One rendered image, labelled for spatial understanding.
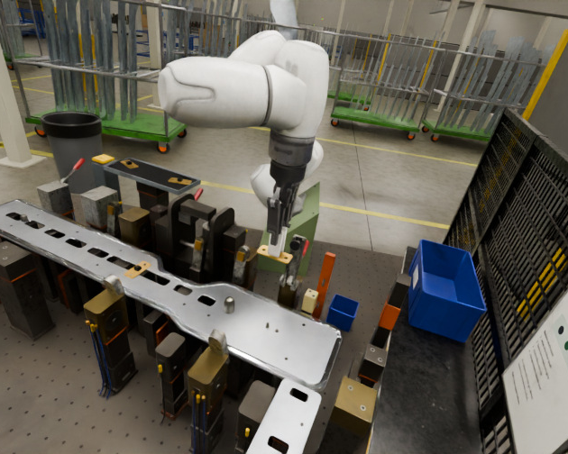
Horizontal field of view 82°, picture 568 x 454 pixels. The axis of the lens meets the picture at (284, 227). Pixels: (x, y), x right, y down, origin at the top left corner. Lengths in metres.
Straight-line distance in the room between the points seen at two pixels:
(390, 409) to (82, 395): 0.89
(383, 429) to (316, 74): 0.72
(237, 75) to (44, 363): 1.12
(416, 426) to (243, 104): 0.74
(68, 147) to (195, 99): 3.25
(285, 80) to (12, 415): 1.15
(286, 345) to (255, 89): 0.65
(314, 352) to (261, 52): 0.91
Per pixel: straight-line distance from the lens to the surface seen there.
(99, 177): 1.61
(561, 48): 3.70
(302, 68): 0.60
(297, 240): 0.94
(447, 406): 0.94
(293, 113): 0.60
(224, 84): 0.56
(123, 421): 1.19
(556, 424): 0.71
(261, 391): 0.88
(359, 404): 0.82
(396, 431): 0.85
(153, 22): 7.40
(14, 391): 1.36
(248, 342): 0.93
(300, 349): 0.94
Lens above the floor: 1.72
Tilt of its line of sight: 31 degrees down
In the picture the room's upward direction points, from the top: 9 degrees clockwise
